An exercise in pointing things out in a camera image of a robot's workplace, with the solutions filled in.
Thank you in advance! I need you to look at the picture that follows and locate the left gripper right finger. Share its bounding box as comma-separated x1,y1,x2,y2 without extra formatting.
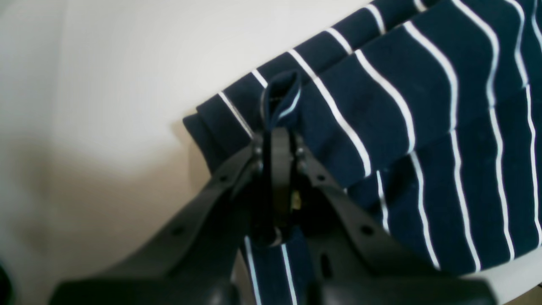
292,136,496,305

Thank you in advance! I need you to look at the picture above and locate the navy white striped t-shirt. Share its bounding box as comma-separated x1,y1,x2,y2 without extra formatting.
183,0,542,305

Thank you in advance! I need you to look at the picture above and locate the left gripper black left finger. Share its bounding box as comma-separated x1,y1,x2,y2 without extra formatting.
50,129,293,305

